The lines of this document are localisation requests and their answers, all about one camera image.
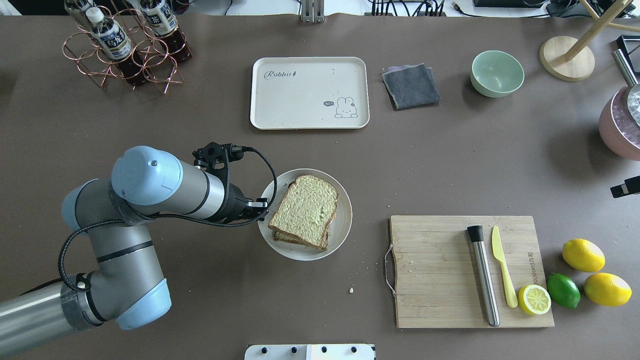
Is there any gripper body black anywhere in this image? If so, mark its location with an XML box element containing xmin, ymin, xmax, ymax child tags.
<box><xmin>222</xmin><ymin>184</ymin><xmax>250</xmax><ymax>223</ymax></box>

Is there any bread slice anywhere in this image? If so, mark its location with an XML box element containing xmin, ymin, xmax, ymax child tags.
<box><xmin>273</xmin><ymin>231</ymin><xmax>329</xmax><ymax>251</ymax></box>
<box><xmin>268</xmin><ymin>175</ymin><xmax>338</xmax><ymax>239</ymax></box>

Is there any white plate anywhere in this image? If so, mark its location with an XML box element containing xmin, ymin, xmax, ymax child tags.
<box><xmin>258</xmin><ymin>168</ymin><xmax>353</xmax><ymax>261</ymax></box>

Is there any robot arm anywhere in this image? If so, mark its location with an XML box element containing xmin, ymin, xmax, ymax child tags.
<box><xmin>1</xmin><ymin>142</ymin><xmax>274</xmax><ymax>357</ymax></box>

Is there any cream rabbit tray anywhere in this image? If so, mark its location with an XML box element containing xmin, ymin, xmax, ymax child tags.
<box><xmin>249</xmin><ymin>56</ymin><xmax>370</xmax><ymax>130</ymax></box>

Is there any wooden cutting board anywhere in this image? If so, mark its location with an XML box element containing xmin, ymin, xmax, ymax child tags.
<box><xmin>390</xmin><ymin>215</ymin><xmax>555</xmax><ymax>329</ymax></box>

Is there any grey folded cloth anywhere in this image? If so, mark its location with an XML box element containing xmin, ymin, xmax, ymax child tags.
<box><xmin>381</xmin><ymin>63</ymin><xmax>442</xmax><ymax>110</ymax></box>

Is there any tea bottle right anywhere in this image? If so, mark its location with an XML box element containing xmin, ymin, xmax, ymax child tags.
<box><xmin>139</xmin><ymin>0</ymin><xmax>192</xmax><ymax>63</ymax></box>

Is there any tea bottle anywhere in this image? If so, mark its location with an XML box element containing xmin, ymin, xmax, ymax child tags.
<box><xmin>139</xmin><ymin>0</ymin><xmax>192</xmax><ymax>63</ymax></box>
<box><xmin>85</xmin><ymin>6</ymin><xmax>147</xmax><ymax>86</ymax></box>
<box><xmin>63</xmin><ymin>0</ymin><xmax>96</xmax><ymax>32</ymax></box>

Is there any tea bottle front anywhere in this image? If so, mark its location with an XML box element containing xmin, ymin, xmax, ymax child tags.
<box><xmin>85</xmin><ymin>6</ymin><xmax>147</xmax><ymax>86</ymax></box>

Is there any steel muddler black tip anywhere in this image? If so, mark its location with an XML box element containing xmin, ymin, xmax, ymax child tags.
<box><xmin>466</xmin><ymin>225</ymin><xmax>501</xmax><ymax>328</ymax></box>

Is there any yellow plastic knife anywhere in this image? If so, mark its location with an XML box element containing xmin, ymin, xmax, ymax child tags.
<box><xmin>491</xmin><ymin>226</ymin><xmax>519</xmax><ymax>308</ymax></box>

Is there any tea bottle left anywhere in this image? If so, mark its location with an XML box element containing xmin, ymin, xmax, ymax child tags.
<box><xmin>63</xmin><ymin>0</ymin><xmax>96</xmax><ymax>32</ymax></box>

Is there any green bowl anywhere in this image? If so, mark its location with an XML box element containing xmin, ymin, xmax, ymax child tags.
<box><xmin>470</xmin><ymin>50</ymin><xmax>525</xmax><ymax>98</ymax></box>

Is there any halved lemon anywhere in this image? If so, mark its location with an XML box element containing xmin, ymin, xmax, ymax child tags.
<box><xmin>517</xmin><ymin>284</ymin><xmax>551</xmax><ymax>316</ymax></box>

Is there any green lime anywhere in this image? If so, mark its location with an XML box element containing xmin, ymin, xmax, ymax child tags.
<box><xmin>546</xmin><ymin>273</ymin><xmax>581</xmax><ymax>309</ymax></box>

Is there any whole yellow lemon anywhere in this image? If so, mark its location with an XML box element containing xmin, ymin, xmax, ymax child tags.
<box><xmin>561</xmin><ymin>238</ymin><xmax>606</xmax><ymax>273</ymax></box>
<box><xmin>583</xmin><ymin>272</ymin><xmax>633</xmax><ymax>307</ymax></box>

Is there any wooden mug tree stand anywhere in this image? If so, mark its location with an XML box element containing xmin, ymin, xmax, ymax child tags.
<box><xmin>539</xmin><ymin>0</ymin><xmax>640</xmax><ymax>82</ymax></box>

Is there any pink bowl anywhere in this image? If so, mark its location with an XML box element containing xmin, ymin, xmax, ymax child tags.
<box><xmin>598</xmin><ymin>86</ymin><xmax>640</xmax><ymax>161</ymax></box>

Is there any clear ice cubes pile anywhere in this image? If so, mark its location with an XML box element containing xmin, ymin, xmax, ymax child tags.
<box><xmin>620</xmin><ymin>86</ymin><xmax>640</xmax><ymax>126</ymax></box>

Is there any metal ice scoop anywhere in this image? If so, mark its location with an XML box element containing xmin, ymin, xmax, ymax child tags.
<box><xmin>612</xmin><ymin>48</ymin><xmax>640</xmax><ymax>127</ymax></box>

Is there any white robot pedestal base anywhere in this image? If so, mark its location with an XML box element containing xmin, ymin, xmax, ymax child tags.
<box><xmin>244</xmin><ymin>342</ymin><xmax>377</xmax><ymax>360</ymax></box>

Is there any copper wire bottle rack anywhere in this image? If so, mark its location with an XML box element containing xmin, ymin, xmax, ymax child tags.
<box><xmin>62</xmin><ymin>0</ymin><xmax>190</xmax><ymax>94</ymax></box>

